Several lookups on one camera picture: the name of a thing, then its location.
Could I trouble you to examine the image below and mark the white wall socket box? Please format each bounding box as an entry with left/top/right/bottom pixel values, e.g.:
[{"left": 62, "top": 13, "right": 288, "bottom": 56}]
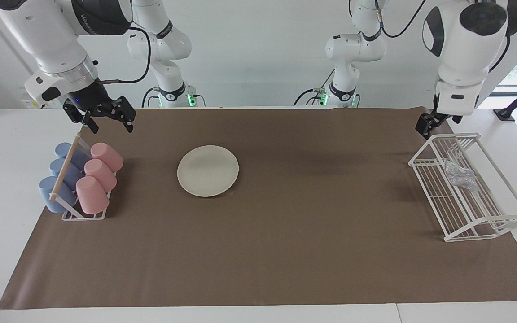
[{"left": 20, "top": 87, "right": 65, "bottom": 109}]

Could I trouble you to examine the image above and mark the pink cup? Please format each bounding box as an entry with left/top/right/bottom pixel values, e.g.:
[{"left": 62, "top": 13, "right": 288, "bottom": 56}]
[
  {"left": 90, "top": 143, "right": 124, "bottom": 173},
  {"left": 84, "top": 159, "right": 118, "bottom": 192},
  {"left": 76, "top": 176, "right": 110, "bottom": 214}
]

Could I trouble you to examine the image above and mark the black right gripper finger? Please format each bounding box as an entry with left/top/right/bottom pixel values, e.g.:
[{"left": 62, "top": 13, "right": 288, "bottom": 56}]
[
  {"left": 116, "top": 96, "right": 136, "bottom": 133},
  {"left": 79, "top": 113, "right": 100, "bottom": 134}
]

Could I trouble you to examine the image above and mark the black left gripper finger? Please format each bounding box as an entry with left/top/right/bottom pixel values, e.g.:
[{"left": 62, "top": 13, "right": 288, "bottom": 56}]
[{"left": 416, "top": 116, "right": 433, "bottom": 139}]

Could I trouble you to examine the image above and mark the blue cup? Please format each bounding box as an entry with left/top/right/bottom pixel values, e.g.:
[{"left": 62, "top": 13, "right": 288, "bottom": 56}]
[
  {"left": 49, "top": 158, "right": 84, "bottom": 191},
  {"left": 39, "top": 176, "right": 78, "bottom": 214},
  {"left": 55, "top": 142, "right": 89, "bottom": 170}
]

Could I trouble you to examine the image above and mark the brown table mat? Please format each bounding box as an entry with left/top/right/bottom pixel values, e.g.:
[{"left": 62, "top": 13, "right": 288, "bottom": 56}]
[{"left": 0, "top": 108, "right": 517, "bottom": 310}]

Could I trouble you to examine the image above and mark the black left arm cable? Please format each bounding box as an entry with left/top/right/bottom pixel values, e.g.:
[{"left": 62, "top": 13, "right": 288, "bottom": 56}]
[{"left": 375, "top": 0, "right": 427, "bottom": 39}]

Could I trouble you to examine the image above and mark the cream round plate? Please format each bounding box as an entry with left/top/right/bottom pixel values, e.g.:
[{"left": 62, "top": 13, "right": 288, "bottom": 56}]
[{"left": 177, "top": 145, "right": 240, "bottom": 198}]

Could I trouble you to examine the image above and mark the white cup rack wooden bar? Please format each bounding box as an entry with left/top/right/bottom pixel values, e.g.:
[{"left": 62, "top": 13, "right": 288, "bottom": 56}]
[{"left": 49, "top": 133, "right": 115, "bottom": 221}]

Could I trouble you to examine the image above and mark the black base cable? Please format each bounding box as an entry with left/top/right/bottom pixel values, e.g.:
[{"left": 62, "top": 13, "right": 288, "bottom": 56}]
[
  {"left": 294, "top": 70, "right": 335, "bottom": 107},
  {"left": 142, "top": 87, "right": 160, "bottom": 108}
]

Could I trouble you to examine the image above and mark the silvery mesh sponge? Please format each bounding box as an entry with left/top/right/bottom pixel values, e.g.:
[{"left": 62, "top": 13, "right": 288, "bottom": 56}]
[{"left": 445, "top": 159, "right": 479, "bottom": 193}]

